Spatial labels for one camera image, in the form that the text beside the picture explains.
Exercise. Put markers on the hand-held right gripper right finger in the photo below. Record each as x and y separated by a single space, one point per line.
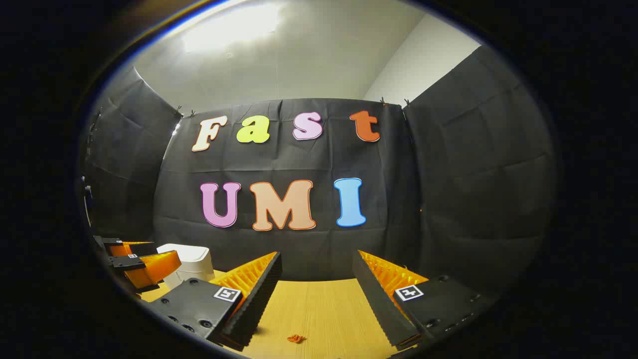
379 304

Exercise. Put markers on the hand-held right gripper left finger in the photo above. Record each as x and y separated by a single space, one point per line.
259 304

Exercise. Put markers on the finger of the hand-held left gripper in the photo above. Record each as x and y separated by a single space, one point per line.
107 243
154 267

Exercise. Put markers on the white desktop garbage bin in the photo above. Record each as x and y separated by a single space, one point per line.
192 259

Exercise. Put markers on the orange paper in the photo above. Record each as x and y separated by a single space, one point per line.
296 339

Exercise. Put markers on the wooden desktop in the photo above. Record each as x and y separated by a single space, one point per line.
319 309

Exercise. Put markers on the black backdrop cloth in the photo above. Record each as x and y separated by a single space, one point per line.
319 159

